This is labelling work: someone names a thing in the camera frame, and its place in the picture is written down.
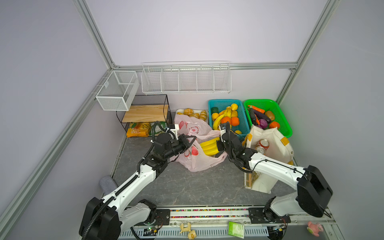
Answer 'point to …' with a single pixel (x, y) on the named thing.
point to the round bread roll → (188, 111)
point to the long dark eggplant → (260, 115)
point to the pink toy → (314, 229)
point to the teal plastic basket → (233, 111)
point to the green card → (236, 229)
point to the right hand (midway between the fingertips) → (221, 136)
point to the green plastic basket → (271, 105)
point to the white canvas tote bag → (279, 148)
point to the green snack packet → (157, 127)
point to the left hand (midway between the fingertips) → (197, 139)
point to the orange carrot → (257, 109)
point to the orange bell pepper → (274, 124)
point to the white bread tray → (200, 114)
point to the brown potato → (270, 115)
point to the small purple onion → (263, 123)
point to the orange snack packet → (137, 129)
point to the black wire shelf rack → (149, 116)
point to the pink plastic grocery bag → (193, 158)
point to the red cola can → (262, 146)
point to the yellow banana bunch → (210, 147)
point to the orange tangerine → (235, 121)
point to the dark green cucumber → (253, 115)
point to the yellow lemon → (234, 106)
